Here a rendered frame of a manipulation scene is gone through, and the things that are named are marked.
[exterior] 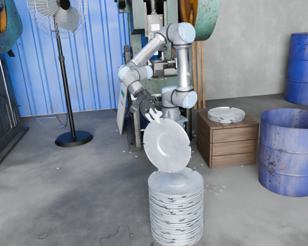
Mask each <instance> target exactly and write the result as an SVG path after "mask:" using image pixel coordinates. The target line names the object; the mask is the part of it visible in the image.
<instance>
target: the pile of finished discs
mask: <svg viewBox="0 0 308 246"><path fill-rule="evenodd" d="M244 116H245V112H244V111H243V110H241V109H238V108H233V107H232V108H231V109H230V108H229V107H217V108H212V109H210V110H209V111H208V118H209V119H210V120H212V121H215V122H219V123H231V122H233V123H236V122H240V121H242V120H244Z"/></svg>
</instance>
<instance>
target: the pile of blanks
mask: <svg viewBox="0 0 308 246"><path fill-rule="evenodd" d="M148 189H149V204H150V221H151V231H152V235H153V237H154V239H155V240H156V241H157V242H159V243H160V244H162V245H164V246H191V245H193V244H195V243H196V242H197V241H199V239H200V238H201V237H202V234H203V193H204V190H203V189H204V187H203V185H202V187H201V188H200V189H199V190H198V191H196V192H195V193H193V194H190V195H186V196H180V197H171V196H165V195H161V194H158V193H156V192H154V191H153V190H152V189H151V188H150V187H149V185H148Z"/></svg>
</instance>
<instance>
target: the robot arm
mask: <svg viewBox="0 0 308 246"><path fill-rule="evenodd" d="M195 36H196V33H195V29H194V27H193V26H192V25H191V24H190V23H185V22H182V23H170V24H167V25H165V26H163V27H162V28H161V29H159V30H158V31H157V32H156V33H155V34H154V37H153V38H152V39H151V40H150V41H149V42H148V43H147V44H146V45H145V46H144V47H143V48H142V49H141V50H140V51H139V52H138V53H137V54H136V55H135V56H134V57H133V58H132V59H131V60H130V61H129V62H128V63H127V64H126V65H122V66H120V67H119V72H118V76H119V78H120V79H121V81H122V82H123V83H124V85H125V86H126V88H127V89H128V90H129V92H130V93H131V94H132V95H133V97H134V98H136V100H135V102H134V103H133V105H131V107H130V110H129V111H130V112H132V113H134V112H135V111H136V110H137V109H138V106H139V108H140V110H141V113H142V114H143V116H144V117H145V118H146V119H147V120H148V121H150V122H151V121H153V120H155V121H156V122H157V123H158V124H160V119H159V117H160V118H163V120H164V119H166V118H167V119H170V120H173V121H176V120H179V119H181V113H180V110H179V106H180V107H183V108H191V107H193V106H194V105H195V103H196V101H197V94H196V92H195V91H193V87H192V86H191V75H190V49H189V48H190V46H191V45H192V42H193V41H194V38H195ZM170 42H173V47H174V48H175V49H176V67H177V84H178V86H176V85H174V86H167V87H164V88H162V93H161V94H162V110H161V111H157V110H156V109H155V107H156V106H157V104H158V103H160V102H159V101H158V99H157V98H156V97H155V95H153V96H152V95H151V94H150V93H149V91H148V90H147V89H144V87H143V86H142V84H141V83H140V81H143V80H147V79H148V78H150V77H152V75H153V71H152V69H151V67H150V66H148V65H146V66H143V65H144V64H145V63H146V62H147V61H148V60H149V59H150V58H151V57H152V56H153V55H154V54H155V53H156V52H157V51H158V50H159V49H160V47H162V46H165V45H166V44H167V43H170ZM154 98H156V100H157V101H155V100H154Z"/></svg>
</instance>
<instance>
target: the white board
mask: <svg viewBox="0 0 308 246"><path fill-rule="evenodd" d="M127 92H128V89H127V88H126V86H125V85H124V83H123V82H122V83H121V87H120V95H119V103H118V111H117V119H116V121H117V124H118V128H119V131H120V134H121V135H122V130H123V122H124V115H125V107H126V100H127Z"/></svg>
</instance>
